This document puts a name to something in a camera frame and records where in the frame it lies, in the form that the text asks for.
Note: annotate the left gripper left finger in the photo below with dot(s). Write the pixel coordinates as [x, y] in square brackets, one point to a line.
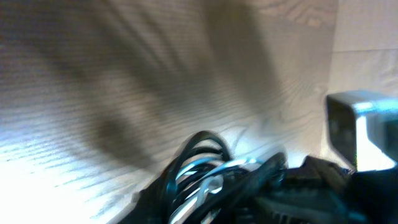
[153, 204]

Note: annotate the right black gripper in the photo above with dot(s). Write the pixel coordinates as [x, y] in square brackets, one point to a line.
[320, 191]

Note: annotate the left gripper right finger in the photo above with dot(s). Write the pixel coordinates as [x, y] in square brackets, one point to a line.
[241, 191]

